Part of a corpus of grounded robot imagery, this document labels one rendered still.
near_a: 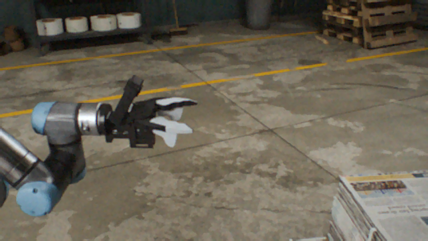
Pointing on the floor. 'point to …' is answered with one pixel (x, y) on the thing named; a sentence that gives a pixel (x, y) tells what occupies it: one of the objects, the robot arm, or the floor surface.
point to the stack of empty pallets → (350, 20)
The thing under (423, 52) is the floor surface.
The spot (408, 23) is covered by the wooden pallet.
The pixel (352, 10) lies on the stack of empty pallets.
